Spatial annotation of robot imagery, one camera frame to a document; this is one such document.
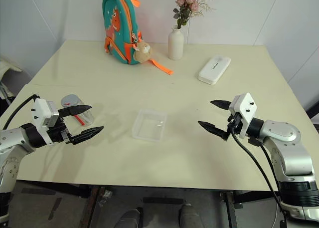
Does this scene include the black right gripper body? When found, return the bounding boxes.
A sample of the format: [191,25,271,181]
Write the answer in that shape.
[226,112,244,139]

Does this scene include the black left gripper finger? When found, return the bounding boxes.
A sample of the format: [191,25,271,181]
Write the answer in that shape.
[70,126,104,146]
[58,104,93,119]

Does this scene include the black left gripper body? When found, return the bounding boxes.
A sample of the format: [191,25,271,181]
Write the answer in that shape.
[47,117,73,145]

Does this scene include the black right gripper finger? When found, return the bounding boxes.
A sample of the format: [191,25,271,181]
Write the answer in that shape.
[210,99,233,111]
[197,120,230,142]

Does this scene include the red stick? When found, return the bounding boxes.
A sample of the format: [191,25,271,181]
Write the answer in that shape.
[73,114,85,127]

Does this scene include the grey round plastic lid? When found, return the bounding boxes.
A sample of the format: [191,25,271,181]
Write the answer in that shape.
[60,94,85,108]

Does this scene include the clear plastic tray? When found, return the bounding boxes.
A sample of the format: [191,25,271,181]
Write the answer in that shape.
[131,108,168,142]

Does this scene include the white rectangular case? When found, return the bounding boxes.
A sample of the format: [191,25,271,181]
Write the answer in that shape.
[197,54,232,86]

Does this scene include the white ceramic vase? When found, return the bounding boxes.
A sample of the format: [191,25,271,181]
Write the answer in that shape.
[167,24,185,61]

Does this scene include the black equipment base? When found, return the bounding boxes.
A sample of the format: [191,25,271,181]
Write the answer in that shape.
[304,84,319,125]

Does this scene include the teal orange dinosaur backpack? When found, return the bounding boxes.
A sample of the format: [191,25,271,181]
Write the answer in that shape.
[101,0,174,76]

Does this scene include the dark grey rounded shape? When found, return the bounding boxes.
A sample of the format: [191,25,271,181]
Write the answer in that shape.
[116,208,142,228]
[179,204,203,228]

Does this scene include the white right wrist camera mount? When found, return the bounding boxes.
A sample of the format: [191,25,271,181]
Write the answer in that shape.
[228,92,258,139]

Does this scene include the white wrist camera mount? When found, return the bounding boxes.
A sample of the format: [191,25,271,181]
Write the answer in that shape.
[31,97,60,146]
[228,92,258,139]

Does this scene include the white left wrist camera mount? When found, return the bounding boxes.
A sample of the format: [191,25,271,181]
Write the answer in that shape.
[31,97,60,146]

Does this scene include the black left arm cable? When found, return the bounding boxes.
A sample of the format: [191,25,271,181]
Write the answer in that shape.
[1,94,40,131]

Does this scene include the long black right arm cable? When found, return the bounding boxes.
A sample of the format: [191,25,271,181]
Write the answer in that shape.
[230,123,289,228]

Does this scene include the short black right arm cable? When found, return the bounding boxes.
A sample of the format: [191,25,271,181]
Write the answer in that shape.
[248,137,280,193]

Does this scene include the beige plush bunny keychain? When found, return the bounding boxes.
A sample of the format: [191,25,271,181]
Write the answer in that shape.
[133,41,153,64]

